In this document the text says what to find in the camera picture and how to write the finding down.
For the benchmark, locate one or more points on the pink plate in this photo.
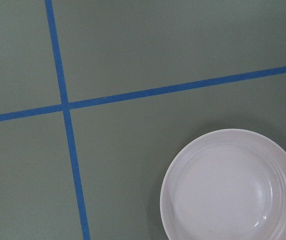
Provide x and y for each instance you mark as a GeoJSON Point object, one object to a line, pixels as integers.
{"type": "Point", "coordinates": [228, 184]}

